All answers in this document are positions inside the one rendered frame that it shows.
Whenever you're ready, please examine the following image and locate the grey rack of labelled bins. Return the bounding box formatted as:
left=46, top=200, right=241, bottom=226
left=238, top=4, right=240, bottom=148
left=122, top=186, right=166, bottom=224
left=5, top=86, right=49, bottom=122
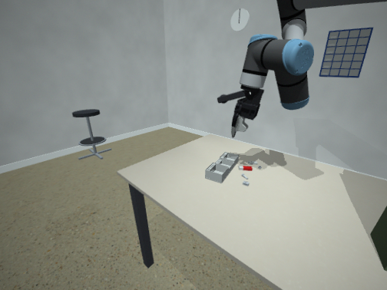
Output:
left=205, top=152, right=239, bottom=183

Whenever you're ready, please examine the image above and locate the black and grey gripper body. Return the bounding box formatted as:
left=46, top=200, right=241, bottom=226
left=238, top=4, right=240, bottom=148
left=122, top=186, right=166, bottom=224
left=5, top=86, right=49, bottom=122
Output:
left=234, top=84, right=264, bottom=120

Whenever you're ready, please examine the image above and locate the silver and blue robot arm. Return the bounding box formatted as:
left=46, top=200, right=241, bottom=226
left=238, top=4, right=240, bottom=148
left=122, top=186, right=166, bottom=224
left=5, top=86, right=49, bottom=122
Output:
left=240, top=0, right=387, bottom=110

